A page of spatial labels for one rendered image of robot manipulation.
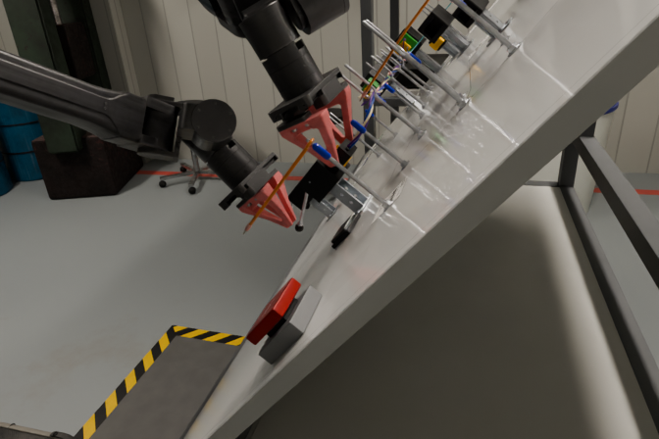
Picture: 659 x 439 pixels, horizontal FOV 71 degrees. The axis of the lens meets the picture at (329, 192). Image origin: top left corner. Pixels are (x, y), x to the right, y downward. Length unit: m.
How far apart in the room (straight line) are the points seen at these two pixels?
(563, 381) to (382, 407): 0.28
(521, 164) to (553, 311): 0.73
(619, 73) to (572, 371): 0.66
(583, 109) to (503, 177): 0.05
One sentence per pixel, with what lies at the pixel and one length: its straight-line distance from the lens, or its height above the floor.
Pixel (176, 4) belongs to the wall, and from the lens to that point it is 4.26.
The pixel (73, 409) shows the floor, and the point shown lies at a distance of 2.14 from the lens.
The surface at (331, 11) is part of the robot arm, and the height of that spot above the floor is 1.35.
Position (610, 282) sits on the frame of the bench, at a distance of 1.11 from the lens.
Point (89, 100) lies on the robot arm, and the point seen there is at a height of 1.27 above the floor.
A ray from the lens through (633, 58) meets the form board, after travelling 0.27.
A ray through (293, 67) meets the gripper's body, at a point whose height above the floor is 1.29.
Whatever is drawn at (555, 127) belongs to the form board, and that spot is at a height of 1.30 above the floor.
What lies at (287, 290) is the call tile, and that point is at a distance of 0.43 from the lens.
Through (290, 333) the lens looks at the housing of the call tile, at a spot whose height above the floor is 1.11.
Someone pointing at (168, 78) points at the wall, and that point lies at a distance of 4.42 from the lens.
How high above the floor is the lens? 1.37
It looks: 24 degrees down
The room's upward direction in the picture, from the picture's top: 4 degrees counter-clockwise
